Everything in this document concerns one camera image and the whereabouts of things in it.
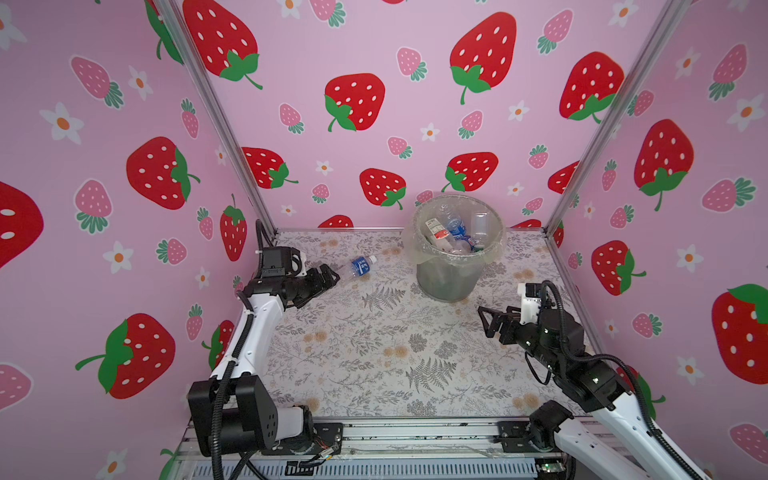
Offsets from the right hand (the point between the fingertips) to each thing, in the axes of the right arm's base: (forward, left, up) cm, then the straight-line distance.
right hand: (492, 308), depth 72 cm
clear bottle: (+24, +14, +1) cm, 27 cm away
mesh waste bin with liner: (+23, +10, 0) cm, 26 cm away
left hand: (+6, +44, -4) cm, 45 cm away
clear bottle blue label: (+32, +8, -3) cm, 33 cm away
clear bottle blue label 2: (+23, +40, -17) cm, 49 cm away
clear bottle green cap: (+26, +1, +3) cm, 27 cm away
